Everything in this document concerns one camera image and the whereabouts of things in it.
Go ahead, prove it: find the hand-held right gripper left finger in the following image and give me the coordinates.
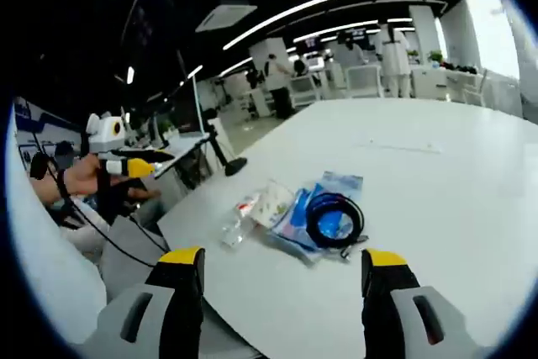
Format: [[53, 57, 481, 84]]
[[79, 245, 207, 359]]

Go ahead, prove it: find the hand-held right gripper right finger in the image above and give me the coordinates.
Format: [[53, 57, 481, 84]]
[[361, 248, 478, 359]]

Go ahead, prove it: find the clear plastic bag with items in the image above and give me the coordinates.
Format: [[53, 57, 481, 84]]
[[220, 193, 264, 251]]

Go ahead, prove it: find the pale blue tissue pack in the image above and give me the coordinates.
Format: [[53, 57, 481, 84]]
[[313, 171, 365, 209]]

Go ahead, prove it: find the blue wet wipes pack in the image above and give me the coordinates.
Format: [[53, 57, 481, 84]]
[[268, 186, 367, 267]]

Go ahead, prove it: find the white paper cup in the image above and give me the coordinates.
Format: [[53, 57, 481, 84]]
[[251, 180, 296, 230]]

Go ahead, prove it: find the person's left hand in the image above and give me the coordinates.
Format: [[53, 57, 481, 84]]
[[62, 155, 111, 199]]

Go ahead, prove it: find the white side desk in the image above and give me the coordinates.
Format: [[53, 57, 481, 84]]
[[138, 131, 211, 175]]

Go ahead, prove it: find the dark computer monitor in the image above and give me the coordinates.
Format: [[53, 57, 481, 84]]
[[170, 77, 203, 135]]

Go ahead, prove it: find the black wristband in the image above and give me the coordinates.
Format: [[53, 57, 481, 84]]
[[56, 168, 71, 199]]

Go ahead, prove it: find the white table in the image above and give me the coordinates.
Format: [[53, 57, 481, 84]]
[[157, 97, 538, 359]]

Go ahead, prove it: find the black desk stand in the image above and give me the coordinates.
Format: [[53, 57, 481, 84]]
[[208, 117, 249, 178]]

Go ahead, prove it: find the person's white clothing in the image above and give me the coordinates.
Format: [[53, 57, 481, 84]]
[[8, 123, 108, 335]]

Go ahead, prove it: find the white mesh chair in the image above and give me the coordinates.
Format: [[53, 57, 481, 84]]
[[292, 75, 323, 108], [344, 65, 383, 99]]

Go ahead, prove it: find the white cabinet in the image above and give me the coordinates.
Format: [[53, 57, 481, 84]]
[[411, 67, 449, 102]]

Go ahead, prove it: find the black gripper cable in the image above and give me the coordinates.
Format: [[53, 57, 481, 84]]
[[41, 156, 170, 268]]

